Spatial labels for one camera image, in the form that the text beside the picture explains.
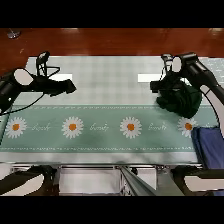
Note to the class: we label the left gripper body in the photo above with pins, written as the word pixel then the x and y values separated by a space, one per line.
pixel 61 87

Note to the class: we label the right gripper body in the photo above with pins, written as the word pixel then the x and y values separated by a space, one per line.
pixel 158 86

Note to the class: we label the dark green T-shirt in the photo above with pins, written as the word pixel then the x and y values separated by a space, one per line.
pixel 181 100

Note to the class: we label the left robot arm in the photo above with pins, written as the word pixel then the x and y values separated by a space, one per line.
pixel 18 80

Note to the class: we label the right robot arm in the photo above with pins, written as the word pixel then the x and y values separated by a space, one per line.
pixel 200 75

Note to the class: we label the blue garment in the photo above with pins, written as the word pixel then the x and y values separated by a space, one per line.
pixel 211 146

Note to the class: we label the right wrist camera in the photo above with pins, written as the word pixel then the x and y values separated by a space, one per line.
pixel 166 60

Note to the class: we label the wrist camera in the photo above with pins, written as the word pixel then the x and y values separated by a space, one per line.
pixel 42 57
pixel 166 60

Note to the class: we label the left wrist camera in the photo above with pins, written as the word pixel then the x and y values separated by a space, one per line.
pixel 42 57

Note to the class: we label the silver frame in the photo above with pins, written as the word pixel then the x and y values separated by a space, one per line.
pixel 140 186

